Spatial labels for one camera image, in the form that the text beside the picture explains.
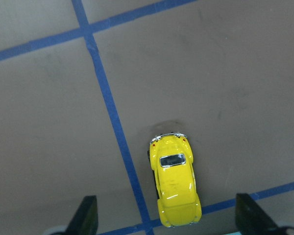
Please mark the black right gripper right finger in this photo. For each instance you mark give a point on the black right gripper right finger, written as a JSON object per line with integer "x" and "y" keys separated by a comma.
{"x": 250, "y": 218}

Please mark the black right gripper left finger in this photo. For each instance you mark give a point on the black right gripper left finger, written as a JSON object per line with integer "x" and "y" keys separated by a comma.
{"x": 85, "y": 219}

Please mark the yellow toy beetle car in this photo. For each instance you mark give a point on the yellow toy beetle car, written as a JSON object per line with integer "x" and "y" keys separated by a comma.
{"x": 171, "y": 160}

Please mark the turquoise plastic storage bin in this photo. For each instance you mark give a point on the turquoise plastic storage bin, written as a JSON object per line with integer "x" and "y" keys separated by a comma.
{"x": 288, "y": 231}

